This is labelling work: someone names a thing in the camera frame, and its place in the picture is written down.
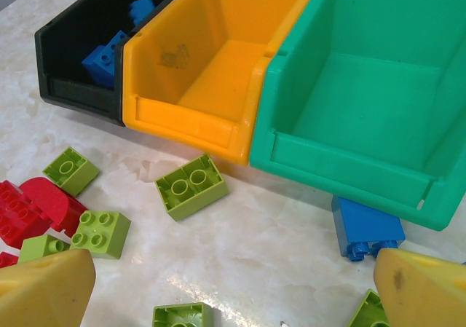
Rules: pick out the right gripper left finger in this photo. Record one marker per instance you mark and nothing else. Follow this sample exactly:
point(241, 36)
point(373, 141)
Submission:
point(43, 294)

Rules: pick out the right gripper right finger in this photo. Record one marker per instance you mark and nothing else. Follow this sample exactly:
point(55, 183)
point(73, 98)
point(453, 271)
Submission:
point(422, 298)

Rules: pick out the lime green lego brick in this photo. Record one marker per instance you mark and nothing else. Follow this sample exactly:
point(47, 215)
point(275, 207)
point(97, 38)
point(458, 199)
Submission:
point(364, 312)
point(196, 203)
point(164, 318)
point(105, 239)
point(34, 248)
point(78, 179)

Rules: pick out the blue lego brick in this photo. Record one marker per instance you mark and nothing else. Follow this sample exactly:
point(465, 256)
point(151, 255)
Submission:
point(142, 9)
point(100, 63)
point(364, 225)

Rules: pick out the red flat lego brick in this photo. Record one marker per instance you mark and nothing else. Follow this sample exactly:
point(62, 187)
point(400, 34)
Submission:
point(16, 228)

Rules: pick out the red curved lego brick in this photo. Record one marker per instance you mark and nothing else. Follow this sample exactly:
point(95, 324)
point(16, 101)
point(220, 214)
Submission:
point(51, 203)

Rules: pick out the green plastic bin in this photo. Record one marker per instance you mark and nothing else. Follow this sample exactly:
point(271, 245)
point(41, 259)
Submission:
point(346, 166)

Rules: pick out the black plastic bin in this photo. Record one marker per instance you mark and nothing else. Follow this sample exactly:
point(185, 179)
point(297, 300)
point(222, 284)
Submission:
point(73, 97)

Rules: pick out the yellow plastic bin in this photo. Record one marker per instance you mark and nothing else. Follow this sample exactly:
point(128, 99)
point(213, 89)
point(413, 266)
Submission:
point(189, 123)

